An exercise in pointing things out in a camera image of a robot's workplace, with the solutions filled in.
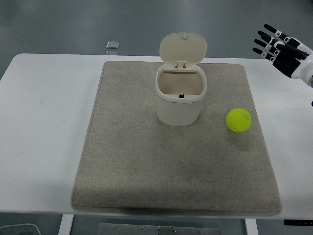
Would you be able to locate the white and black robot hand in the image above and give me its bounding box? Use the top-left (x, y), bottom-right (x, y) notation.
top-left (252, 23), bottom-right (313, 87)

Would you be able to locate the yellow-green tennis ball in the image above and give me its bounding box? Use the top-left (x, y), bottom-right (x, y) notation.
top-left (225, 108), bottom-right (252, 134)

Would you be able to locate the cream bin with flip lid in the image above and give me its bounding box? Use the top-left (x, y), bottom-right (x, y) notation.
top-left (155, 32), bottom-right (208, 127)

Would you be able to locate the beige fabric mat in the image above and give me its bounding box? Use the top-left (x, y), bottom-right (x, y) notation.
top-left (70, 60), bottom-right (283, 216)

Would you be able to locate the black table control panel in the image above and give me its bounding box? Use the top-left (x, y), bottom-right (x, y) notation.
top-left (283, 219), bottom-right (313, 226)

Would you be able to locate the white table leg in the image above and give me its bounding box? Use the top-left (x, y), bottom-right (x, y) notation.
top-left (58, 214), bottom-right (74, 235)
top-left (244, 218), bottom-right (258, 235)

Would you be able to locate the white rounded floor object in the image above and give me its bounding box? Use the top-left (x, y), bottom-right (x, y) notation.
top-left (0, 223), bottom-right (41, 235)

